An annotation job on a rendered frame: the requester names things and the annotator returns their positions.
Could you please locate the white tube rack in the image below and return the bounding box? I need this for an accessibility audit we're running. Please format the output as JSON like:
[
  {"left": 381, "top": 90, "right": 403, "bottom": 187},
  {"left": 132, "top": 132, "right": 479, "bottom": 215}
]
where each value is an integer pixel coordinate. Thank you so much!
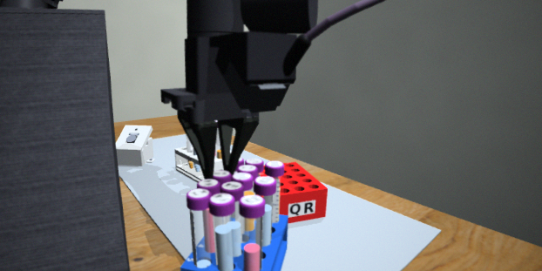
[{"left": 174, "top": 146, "right": 224, "bottom": 183}]

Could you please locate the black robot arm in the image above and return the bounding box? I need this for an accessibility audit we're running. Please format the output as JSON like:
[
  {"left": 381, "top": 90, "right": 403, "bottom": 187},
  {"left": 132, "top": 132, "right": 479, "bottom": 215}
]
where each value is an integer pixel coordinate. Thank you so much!
[{"left": 185, "top": 0, "right": 318, "bottom": 113}]

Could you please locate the purple-capped tube with pink liquid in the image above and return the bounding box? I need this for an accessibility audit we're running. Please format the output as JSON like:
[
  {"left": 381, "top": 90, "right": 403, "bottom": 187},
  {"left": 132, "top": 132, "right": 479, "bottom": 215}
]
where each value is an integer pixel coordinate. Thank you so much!
[{"left": 213, "top": 171, "right": 232, "bottom": 185}]

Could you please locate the red tube rack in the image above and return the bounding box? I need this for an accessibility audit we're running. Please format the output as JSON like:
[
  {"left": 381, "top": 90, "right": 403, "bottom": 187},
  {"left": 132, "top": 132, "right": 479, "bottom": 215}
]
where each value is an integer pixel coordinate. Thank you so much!
[{"left": 280, "top": 162, "right": 328, "bottom": 223}]

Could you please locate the blue tube rack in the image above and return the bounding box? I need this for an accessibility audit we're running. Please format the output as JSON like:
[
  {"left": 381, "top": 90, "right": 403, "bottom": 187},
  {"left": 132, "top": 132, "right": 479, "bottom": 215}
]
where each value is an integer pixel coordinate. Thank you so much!
[{"left": 180, "top": 214, "right": 288, "bottom": 271}]

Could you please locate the light grey bench mat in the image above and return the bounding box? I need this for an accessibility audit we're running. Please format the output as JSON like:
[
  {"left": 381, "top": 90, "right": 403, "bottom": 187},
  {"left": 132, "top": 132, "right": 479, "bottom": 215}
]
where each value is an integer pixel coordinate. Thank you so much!
[{"left": 118, "top": 134, "right": 441, "bottom": 271}]

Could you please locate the pink tube with white and purple cap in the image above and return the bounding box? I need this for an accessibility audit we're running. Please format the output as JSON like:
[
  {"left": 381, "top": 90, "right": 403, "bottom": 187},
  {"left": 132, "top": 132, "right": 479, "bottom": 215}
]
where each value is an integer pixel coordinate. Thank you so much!
[{"left": 197, "top": 179, "right": 220, "bottom": 253}]

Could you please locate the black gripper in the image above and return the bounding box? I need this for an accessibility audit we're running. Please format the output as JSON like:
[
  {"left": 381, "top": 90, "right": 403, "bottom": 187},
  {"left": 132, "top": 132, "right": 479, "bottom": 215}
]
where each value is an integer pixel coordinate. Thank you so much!
[{"left": 160, "top": 88, "right": 259, "bottom": 180}]

